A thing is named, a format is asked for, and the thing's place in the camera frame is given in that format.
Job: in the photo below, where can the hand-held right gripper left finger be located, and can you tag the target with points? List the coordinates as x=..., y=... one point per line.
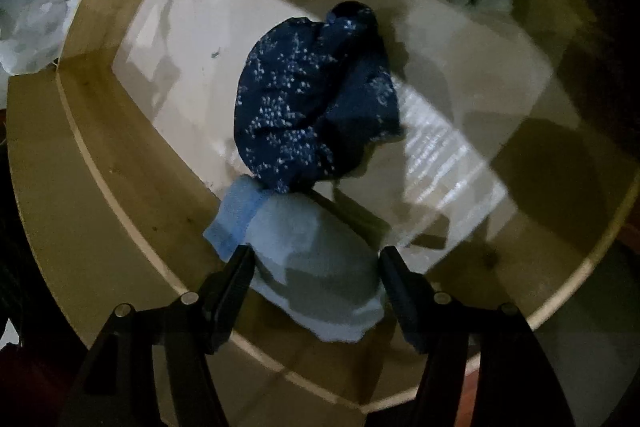
x=235, y=287

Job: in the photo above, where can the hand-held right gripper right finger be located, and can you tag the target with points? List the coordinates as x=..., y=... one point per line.
x=405, y=297

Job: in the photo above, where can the light blue underwear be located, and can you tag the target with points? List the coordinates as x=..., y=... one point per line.
x=310, y=257

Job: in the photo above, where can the wooden drawer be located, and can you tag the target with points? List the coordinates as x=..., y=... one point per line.
x=75, y=207

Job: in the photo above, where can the navy floral underwear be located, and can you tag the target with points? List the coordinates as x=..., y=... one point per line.
x=290, y=107

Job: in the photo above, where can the white plastic bags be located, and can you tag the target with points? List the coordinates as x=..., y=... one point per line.
x=40, y=7

